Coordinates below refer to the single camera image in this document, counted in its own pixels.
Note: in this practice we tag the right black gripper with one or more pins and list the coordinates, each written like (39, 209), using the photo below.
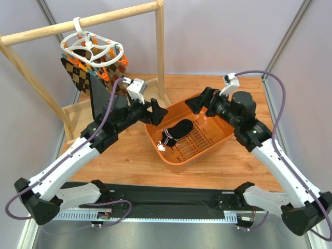
(209, 100)

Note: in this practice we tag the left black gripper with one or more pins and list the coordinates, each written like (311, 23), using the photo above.
(148, 112)

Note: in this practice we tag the black striped ankle sock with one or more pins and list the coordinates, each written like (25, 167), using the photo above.
(181, 129)

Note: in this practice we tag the black sock yellow trim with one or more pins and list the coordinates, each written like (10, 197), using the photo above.
(99, 97)

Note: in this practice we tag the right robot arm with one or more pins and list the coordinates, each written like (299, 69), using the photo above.
(280, 160)

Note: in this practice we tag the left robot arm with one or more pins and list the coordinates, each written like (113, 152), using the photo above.
(43, 195)

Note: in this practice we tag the white round clip hanger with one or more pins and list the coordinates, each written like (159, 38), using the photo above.
(91, 49)

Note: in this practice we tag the orange plastic basket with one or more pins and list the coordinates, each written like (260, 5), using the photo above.
(208, 134)

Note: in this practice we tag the orange brown argyle sock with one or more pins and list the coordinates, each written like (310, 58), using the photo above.
(115, 71)

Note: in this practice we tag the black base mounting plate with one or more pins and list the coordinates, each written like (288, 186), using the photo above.
(177, 203)

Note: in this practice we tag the wooden drying rack frame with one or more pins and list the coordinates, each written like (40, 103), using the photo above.
(77, 114)

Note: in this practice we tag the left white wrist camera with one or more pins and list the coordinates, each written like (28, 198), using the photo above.
(135, 89)

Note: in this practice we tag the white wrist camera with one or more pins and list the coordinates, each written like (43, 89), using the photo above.
(231, 84)
(135, 89)

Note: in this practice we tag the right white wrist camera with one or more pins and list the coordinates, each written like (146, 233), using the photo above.
(231, 84)

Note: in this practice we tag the aluminium slotted rail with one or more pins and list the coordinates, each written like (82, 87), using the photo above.
(160, 202)

